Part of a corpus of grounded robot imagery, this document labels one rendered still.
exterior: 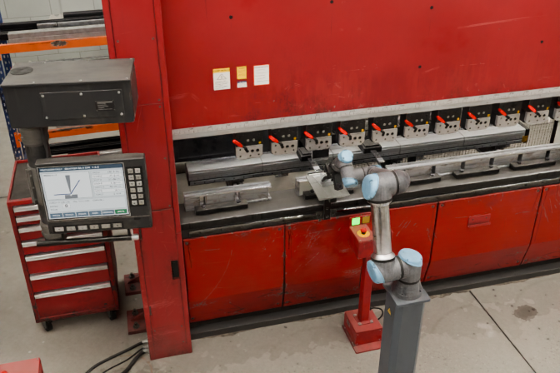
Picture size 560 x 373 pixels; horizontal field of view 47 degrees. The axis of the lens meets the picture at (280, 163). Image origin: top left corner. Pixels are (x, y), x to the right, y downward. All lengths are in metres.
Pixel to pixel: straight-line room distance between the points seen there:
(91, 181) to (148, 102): 0.52
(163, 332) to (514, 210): 2.32
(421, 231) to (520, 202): 0.68
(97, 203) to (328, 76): 1.41
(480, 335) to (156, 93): 2.51
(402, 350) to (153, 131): 1.68
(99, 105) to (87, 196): 0.43
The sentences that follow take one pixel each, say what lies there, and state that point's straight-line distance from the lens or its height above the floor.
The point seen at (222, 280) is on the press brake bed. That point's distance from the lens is 3.92.
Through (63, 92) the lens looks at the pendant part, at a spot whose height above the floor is 1.90.
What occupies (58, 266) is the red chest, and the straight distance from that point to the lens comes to 4.08.
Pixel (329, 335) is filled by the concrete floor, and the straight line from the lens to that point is 4.19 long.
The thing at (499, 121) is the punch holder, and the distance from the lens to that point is 4.14.
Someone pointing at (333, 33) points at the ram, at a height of 1.85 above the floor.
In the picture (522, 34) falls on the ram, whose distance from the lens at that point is 3.98.
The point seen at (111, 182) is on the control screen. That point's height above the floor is 1.49.
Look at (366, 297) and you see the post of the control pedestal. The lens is 4.00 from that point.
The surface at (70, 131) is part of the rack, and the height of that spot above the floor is 0.67.
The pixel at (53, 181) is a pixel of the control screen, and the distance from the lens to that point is 2.90.
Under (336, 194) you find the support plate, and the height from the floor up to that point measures 1.00.
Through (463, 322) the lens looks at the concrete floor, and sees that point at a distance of 4.42.
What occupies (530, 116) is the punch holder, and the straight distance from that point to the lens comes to 4.25.
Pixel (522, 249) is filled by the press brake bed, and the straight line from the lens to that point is 4.69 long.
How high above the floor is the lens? 2.93
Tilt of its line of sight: 29 degrees down
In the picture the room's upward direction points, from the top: straight up
